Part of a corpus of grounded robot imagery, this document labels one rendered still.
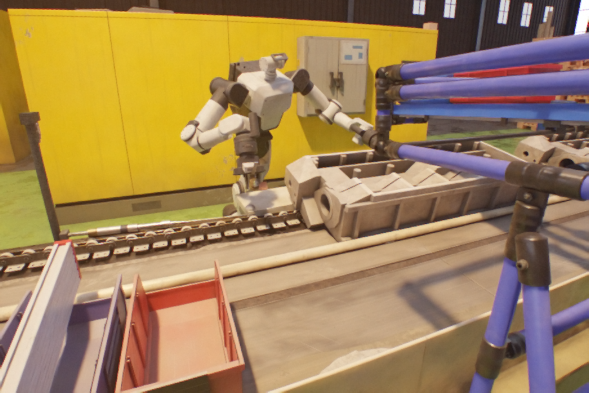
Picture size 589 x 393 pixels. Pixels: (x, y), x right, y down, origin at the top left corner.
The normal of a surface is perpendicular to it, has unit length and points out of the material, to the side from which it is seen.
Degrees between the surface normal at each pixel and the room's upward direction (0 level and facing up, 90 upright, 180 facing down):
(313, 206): 40
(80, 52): 90
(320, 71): 90
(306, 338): 0
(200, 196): 90
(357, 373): 90
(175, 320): 29
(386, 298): 0
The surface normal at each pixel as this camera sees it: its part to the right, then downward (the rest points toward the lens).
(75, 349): 0.00, -0.95
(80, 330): 0.17, -0.70
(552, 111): -0.94, 0.11
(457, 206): 0.35, 0.44
